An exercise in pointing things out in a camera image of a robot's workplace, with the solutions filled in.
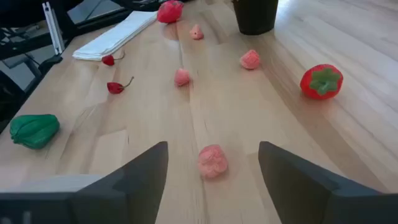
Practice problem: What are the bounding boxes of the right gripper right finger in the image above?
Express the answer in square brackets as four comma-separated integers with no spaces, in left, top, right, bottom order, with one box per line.
[257,141,385,224]

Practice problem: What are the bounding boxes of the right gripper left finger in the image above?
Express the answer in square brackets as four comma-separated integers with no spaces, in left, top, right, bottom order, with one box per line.
[73,141,169,224]

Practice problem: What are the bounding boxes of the pink toy berry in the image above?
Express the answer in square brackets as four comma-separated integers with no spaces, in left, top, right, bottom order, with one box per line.
[198,144,229,180]
[174,68,191,87]
[239,49,261,70]
[189,24,205,40]

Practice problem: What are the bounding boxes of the small red chili pepper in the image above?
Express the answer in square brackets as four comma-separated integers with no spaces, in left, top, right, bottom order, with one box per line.
[101,50,126,67]
[106,76,135,95]

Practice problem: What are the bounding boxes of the red toy strawberry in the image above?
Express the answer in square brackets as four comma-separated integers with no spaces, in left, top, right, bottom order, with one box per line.
[299,63,344,101]

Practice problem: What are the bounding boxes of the green toy bell pepper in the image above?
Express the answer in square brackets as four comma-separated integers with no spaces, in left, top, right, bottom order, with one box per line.
[9,113,60,150]

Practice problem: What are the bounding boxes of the large red toy fruit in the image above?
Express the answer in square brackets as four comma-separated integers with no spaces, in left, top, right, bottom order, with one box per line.
[156,0,185,24]

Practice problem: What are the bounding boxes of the white folded cloth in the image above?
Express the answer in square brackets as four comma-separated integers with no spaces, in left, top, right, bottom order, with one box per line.
[72,11,158,62]

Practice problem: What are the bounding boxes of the green plant in black pot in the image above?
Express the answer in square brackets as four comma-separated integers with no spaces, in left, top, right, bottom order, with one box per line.
[232,0,279,35]

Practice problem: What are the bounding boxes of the silver aluminium bar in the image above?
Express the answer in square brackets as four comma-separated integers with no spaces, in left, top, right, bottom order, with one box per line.
[42,1,65,55]

